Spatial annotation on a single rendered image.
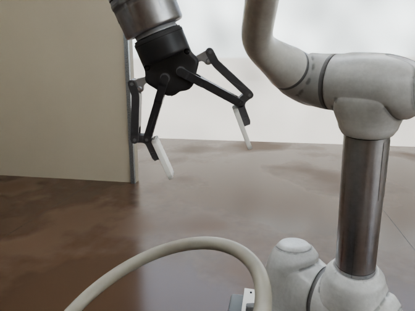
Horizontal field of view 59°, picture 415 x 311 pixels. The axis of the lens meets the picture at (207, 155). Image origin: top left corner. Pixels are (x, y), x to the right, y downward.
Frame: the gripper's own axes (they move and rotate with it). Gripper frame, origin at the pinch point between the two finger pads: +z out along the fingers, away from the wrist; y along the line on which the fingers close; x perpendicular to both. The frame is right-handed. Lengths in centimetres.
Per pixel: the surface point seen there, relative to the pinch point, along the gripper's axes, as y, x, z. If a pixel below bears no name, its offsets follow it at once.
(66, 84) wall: 205, -484, -26
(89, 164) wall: 223, -468, 94
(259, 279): -0.3, 1.2, 24.9
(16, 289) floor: 197, -180, 103
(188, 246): 14.9, -19.9, 25.9
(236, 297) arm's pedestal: 17, -59, 76
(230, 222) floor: 39, -304, 178
